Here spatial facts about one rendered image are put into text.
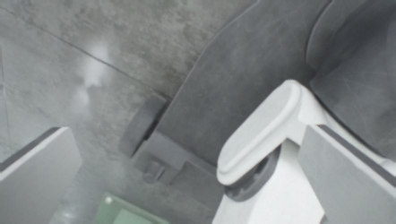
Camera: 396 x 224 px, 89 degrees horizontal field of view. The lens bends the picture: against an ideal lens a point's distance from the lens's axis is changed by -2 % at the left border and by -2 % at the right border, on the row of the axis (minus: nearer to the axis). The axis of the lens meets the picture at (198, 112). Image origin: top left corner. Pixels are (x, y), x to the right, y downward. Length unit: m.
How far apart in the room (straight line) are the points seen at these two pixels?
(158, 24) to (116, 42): 0.15
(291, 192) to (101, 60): 0.62
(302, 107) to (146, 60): 0.48
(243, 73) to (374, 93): 0.22
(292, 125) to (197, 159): 0.32
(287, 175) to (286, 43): 0.22
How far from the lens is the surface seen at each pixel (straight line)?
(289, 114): 0.28
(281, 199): 0.33
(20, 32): 0.90
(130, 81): 0.70
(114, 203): 1.19
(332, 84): 0.29
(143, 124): 0.53
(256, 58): 0.40
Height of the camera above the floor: 0.56
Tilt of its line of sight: 57 degrees down
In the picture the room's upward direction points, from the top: 158 degrees counter-clockwise
